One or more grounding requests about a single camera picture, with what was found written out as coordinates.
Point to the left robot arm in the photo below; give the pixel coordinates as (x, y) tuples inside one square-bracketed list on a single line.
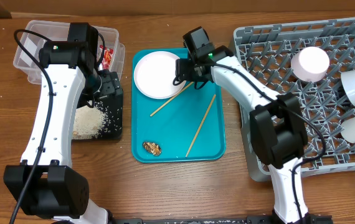
[(78, 68)]

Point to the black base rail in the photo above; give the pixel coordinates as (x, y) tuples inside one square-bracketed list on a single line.
[(258, 219)]

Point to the gold foil wrapper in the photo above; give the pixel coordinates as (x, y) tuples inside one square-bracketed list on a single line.
[(153, 148)]

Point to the small white rice bowl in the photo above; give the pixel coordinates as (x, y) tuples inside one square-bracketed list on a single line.
[(310, 64)]

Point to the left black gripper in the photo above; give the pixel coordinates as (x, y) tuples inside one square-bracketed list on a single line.
[(113, 86)]

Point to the teal serving tray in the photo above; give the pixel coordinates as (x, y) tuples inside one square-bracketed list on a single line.
[(174, 126)]

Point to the clear plastic bin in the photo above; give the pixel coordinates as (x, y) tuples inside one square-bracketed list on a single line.
[(58, 31)]

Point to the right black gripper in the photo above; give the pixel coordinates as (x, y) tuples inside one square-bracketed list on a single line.
[(181, 70)]

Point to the large white plate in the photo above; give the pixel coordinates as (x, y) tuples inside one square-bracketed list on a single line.
[(154, 75)]

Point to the black plastic tray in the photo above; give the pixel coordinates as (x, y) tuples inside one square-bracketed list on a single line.
[(114, 102)]

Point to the red snack wrapper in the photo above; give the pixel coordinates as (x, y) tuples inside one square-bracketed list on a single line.
[(108, 54)]

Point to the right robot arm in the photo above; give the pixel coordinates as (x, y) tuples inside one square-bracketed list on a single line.
[(277, 133)]

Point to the spilled rice pile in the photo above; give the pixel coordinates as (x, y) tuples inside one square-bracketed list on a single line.
[(100, 122)]

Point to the grey dishwasher rack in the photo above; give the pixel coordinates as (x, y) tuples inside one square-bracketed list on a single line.
[(266, 51)]

